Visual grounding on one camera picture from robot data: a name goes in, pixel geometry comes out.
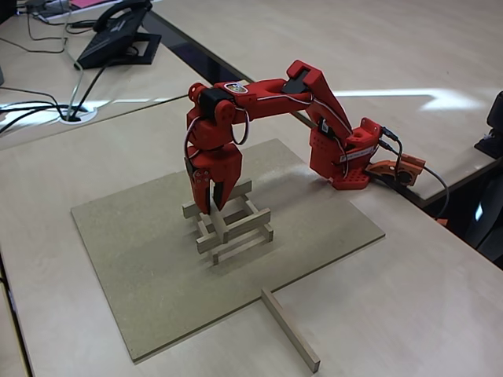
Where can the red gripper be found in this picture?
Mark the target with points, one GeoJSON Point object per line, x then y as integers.
{"type": "Point", "coordinates": [225, 162]}

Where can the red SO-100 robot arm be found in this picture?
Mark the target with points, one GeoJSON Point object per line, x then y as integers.
{"type": "Point", "coordinates": [322, 157]}

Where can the black desk phone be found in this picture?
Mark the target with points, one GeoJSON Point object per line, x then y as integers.
{"type": "Point", "coordinates": [114, 43]}

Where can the orange table clamp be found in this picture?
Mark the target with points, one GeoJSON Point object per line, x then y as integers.
{"type": "Point", "coordinates": [408, 167]}

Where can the pink paper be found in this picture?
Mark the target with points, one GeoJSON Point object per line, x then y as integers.
{"type": "Point", "coordinates": [90, 3]}

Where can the small orange plastic piece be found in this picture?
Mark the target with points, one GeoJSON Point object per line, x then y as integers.
{"type": "Point", "coordinates": [443, 222]}

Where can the black monitor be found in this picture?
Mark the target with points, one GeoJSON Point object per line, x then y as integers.
{"type": "Point", "coordinates": [6, 9]}

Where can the black office chair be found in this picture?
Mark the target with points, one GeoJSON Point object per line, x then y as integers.
{"type": "Point", "coordinates": [487, 235]}

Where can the brown fibreboard base plate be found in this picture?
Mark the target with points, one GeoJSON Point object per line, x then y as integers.
{"type": "Point", "coordinates": [149, 255]}

